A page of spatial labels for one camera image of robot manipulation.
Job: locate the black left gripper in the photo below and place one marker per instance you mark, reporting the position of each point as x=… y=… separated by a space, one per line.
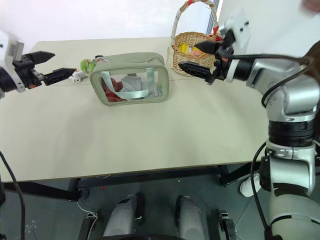
x=26 y=71

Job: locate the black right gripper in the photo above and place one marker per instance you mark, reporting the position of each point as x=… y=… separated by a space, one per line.
x=222 y=61

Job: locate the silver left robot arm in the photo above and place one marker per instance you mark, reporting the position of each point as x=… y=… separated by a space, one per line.
x=4 y=81

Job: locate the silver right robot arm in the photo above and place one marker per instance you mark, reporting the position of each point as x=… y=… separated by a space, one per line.
x=290 y=120

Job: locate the dark red cloth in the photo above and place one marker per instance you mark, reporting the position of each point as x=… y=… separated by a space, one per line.
x=112 y=92

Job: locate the clear green-trimmed pouch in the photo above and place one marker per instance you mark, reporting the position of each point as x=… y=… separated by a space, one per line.
x=120 y=62

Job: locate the orange item in basket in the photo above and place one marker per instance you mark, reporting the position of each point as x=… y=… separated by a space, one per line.
x=197 y=52

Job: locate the woven wicker basket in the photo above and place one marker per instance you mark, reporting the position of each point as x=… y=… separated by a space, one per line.
x=195 y=55

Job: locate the yellow item in basket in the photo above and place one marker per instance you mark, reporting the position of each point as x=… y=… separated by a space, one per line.
x=184 y=47

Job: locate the small white toy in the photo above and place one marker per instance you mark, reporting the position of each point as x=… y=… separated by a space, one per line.
x=77 y=77

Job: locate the green plush toy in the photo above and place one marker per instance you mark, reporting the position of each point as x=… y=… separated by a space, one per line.
x=87 y=65

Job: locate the person's blurred hand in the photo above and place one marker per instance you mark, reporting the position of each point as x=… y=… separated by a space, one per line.
x=311 y=5

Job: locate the white shoe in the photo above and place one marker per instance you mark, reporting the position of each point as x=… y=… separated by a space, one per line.
x=250 y=185

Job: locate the grey robot leg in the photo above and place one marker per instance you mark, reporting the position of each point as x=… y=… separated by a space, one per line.
x=122 y=215
x=192 y=217

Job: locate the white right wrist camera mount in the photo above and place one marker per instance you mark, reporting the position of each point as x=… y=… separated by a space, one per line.
x=240 y=27

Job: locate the black table frame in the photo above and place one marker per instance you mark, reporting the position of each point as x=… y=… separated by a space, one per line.
x=140 y=176

